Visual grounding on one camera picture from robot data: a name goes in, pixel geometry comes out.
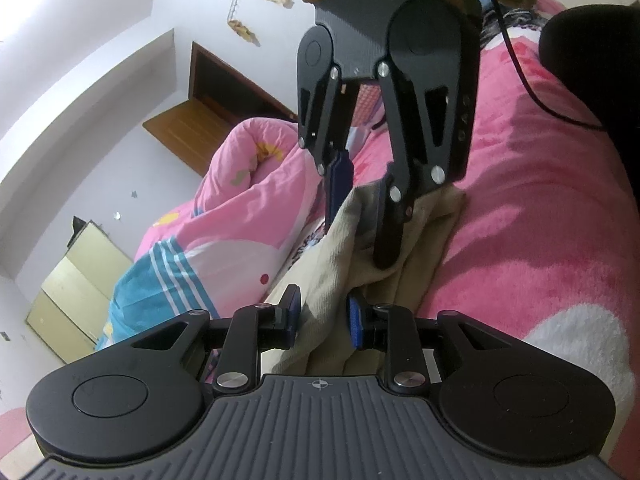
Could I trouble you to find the beige trousers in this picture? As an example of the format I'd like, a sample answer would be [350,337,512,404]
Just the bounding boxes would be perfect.
[260,181,465,376]

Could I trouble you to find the pink white headboard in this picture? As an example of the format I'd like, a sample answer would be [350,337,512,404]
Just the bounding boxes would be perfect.
[1,408,41,479]

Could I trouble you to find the folded clothes stack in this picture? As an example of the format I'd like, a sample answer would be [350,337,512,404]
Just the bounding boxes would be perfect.
[350,84,385,130]

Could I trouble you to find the brown wooden door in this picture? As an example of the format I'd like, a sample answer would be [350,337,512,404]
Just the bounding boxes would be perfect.
[143,42,297,176]

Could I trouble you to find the blue pink floral quilt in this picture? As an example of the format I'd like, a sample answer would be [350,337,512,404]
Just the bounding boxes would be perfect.
[96,118,324,349]

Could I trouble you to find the wall sticker decoration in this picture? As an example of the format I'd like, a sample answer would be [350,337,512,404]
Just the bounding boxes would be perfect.
[227,20,260,47]

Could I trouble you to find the pink floral bed sheet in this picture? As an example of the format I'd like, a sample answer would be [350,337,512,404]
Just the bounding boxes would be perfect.
[359,18,639,478]

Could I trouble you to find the yellow-green wardrobe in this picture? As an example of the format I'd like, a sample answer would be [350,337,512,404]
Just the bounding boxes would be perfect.
[26,218,131,363]

